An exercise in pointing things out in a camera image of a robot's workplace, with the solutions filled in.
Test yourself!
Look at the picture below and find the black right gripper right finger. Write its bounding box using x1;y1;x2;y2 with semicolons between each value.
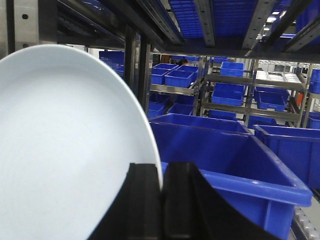
162;162;277;240

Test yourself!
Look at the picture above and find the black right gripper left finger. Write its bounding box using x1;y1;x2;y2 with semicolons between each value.
89;163;162;240

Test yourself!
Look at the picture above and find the light blue round tray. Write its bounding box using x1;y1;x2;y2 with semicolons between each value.
0;44;163;240

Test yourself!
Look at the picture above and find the metal shelf rack overhead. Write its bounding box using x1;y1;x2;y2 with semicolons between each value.
0;0;320;63

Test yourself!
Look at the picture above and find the large blue plastic bin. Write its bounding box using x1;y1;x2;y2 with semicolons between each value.
149;114;312;240

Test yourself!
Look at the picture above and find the blue bin on background rack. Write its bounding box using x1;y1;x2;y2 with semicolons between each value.
211;83;246;107

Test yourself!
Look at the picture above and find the blue bin at right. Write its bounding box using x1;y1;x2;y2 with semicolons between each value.
253;124;320;189

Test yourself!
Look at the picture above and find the background metal rack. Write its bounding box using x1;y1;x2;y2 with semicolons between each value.
150;57;320;128

